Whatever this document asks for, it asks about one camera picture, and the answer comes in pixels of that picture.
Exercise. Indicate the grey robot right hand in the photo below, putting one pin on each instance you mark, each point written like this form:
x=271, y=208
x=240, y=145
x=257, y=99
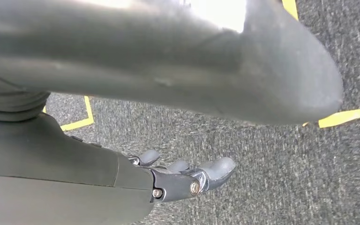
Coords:
x=59, y=180

